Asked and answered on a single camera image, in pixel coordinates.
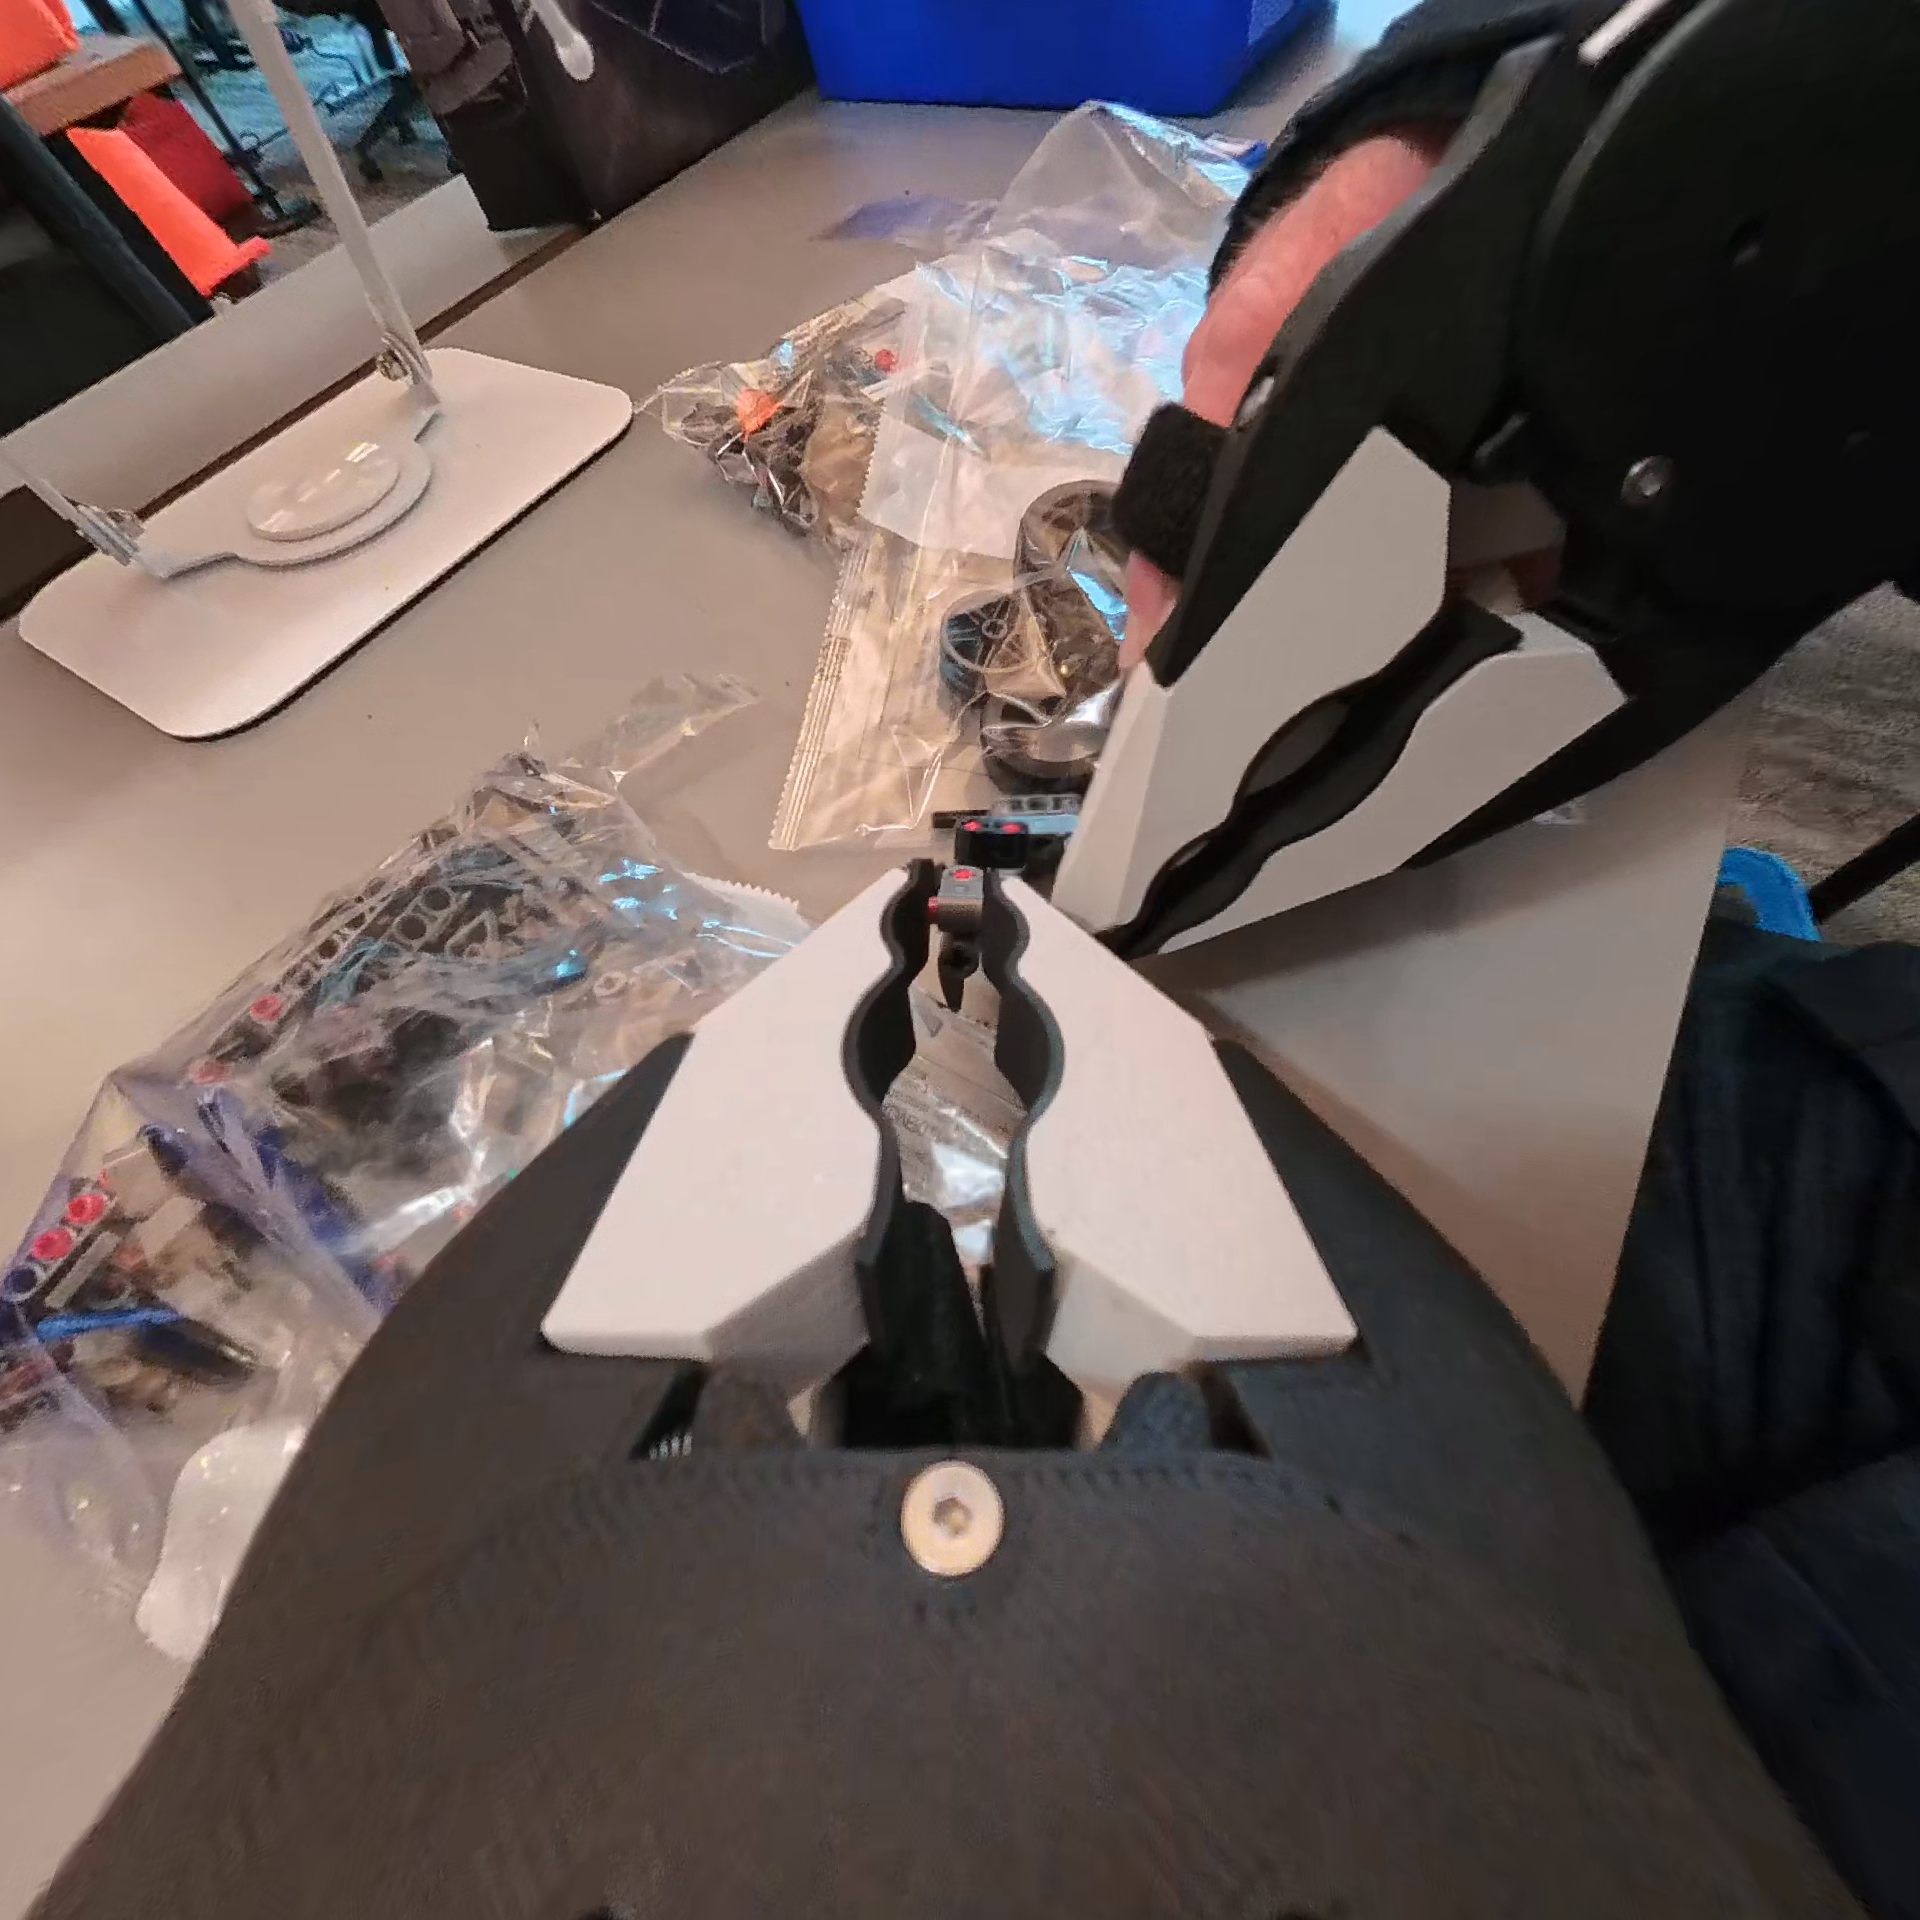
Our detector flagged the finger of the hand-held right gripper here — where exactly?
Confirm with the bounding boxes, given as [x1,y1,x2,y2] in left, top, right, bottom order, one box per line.
[1054,424,1524,962]
[1115,601,1634,962]

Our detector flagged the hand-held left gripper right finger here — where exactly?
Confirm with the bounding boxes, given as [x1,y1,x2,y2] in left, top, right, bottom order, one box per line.
[977,875,1362,1449]

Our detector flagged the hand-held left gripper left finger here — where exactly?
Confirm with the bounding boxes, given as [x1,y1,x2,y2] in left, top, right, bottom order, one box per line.
[539,862,987,1449]

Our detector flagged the small black lego assembly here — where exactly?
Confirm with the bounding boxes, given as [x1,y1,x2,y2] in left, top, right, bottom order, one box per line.
[931,795,1086,881]

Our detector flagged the clear bag of black tyres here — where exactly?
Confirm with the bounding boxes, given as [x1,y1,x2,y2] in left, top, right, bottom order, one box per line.
[767,451,1142,858]

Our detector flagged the white-labelled bag of dark parts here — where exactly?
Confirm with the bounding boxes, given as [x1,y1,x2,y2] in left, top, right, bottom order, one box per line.
[0,675,820,1653]

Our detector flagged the person's right forearm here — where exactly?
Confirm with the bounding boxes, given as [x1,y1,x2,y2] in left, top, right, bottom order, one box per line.
[1222,0,1592,280]

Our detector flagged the person's right hand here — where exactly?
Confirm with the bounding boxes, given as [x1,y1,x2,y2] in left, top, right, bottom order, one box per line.
[1122,116,1566,670]

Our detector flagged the small blue plastic part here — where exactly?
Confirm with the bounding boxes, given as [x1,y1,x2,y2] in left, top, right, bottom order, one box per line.
[1713,847,1828,944]

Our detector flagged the clear bag of black red parts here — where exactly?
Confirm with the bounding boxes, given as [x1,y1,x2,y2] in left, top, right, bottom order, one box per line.
[636,105,1262,564]

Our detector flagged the person's legs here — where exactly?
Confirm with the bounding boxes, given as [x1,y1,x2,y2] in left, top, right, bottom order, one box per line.
[1582,900,1920,1920]

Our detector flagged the blue storage bin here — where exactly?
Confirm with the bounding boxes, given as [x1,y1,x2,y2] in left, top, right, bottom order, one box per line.
[792,0,1333,121]

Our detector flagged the white book stand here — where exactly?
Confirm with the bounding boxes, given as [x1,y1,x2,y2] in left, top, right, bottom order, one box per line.
[0,0,636,743]

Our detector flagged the orange red cone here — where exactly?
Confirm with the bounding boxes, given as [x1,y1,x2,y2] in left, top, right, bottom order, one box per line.
[59,91,275,306]

